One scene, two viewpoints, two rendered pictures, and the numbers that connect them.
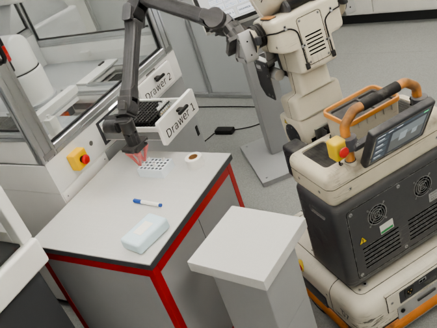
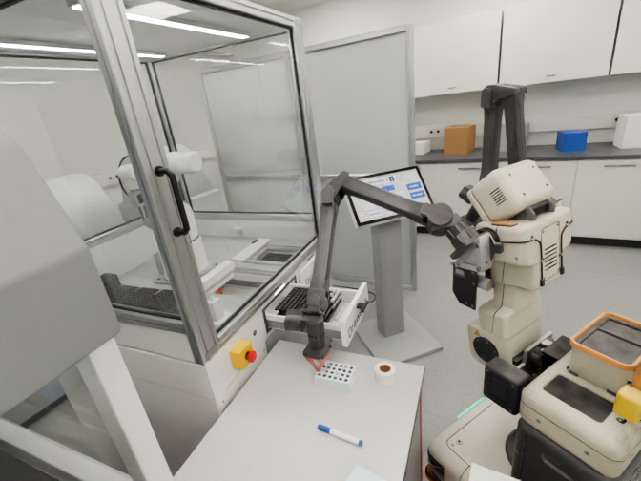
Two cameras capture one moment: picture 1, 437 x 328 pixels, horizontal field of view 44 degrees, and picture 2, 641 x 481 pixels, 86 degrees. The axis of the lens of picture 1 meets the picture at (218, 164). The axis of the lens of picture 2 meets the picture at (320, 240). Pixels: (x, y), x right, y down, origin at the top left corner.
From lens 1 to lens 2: 1.10 m
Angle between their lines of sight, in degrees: 14
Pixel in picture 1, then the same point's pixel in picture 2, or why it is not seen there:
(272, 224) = not seen: outside the picture
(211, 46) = not seen: hidden behind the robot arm
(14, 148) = (168, 338)
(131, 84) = (325, 277)
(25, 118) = (193, 305)
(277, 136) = (392, 322)
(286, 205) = not seen: hidden behind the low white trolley
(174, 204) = (380, 444)
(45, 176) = (200, 376)
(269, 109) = (390, 298)
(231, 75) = (338, 261)
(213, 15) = (440, 212)
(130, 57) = (326, 244)
